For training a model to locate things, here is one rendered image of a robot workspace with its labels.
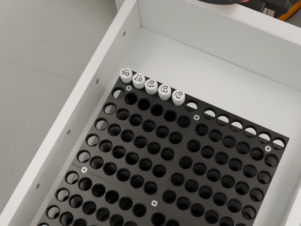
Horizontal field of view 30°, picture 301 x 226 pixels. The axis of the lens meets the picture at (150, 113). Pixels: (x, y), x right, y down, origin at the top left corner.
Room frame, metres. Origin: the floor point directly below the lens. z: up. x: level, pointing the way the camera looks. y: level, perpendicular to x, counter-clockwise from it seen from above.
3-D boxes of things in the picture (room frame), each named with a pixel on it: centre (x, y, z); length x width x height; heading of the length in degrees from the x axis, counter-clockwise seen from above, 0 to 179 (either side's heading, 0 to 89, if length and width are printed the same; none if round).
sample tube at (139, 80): (0.23, 0.01, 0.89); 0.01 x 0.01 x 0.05
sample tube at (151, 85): (0.22, 0.00, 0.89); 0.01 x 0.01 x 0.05
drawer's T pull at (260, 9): (0.30, -0.12, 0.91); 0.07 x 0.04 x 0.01; 56
